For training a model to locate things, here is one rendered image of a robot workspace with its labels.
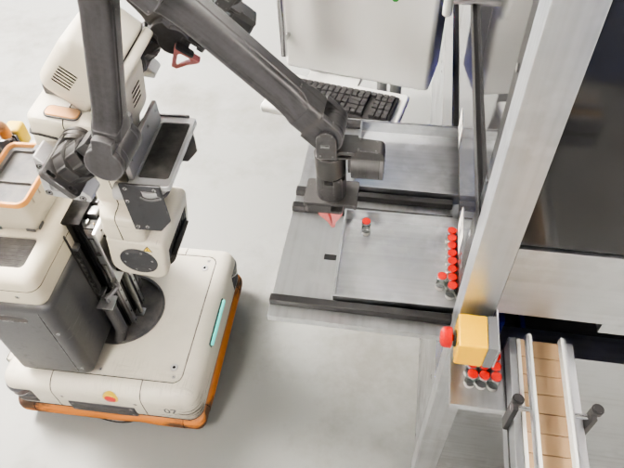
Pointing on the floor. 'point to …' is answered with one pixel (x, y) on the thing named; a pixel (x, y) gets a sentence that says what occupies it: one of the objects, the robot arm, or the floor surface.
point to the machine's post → (517, 177)
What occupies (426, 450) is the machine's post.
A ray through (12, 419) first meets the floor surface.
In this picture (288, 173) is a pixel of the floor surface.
